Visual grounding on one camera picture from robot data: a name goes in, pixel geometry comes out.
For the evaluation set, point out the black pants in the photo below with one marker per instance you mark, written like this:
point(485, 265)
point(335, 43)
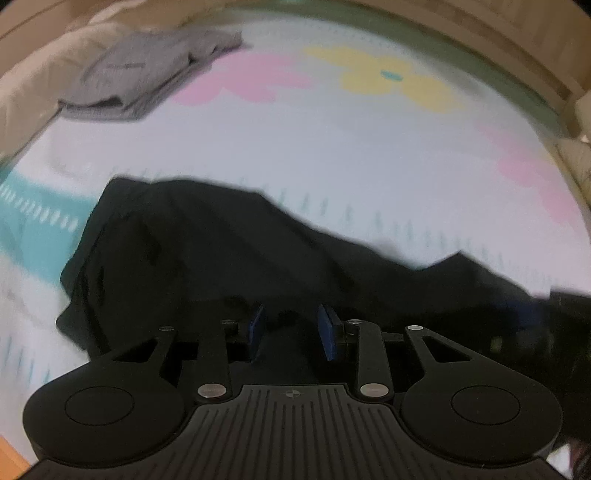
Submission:
point(240, 258)

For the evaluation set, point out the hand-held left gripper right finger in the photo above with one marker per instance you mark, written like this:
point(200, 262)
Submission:
point(327, 332)

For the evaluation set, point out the cream leaf print pillow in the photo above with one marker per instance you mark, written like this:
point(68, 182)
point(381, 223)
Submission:
point(577, 166)

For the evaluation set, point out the flower print blanket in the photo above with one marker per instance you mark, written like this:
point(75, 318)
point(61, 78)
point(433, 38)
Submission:
point(360, 152)

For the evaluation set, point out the folded grey clothes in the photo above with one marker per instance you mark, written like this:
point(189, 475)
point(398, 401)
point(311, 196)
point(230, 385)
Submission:
point(138, 74)

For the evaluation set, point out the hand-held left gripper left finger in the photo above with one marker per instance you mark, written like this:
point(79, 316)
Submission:
point(256, 328)

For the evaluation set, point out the beige duvet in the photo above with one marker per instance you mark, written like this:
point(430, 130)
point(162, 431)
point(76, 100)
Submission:
point(41, 69)

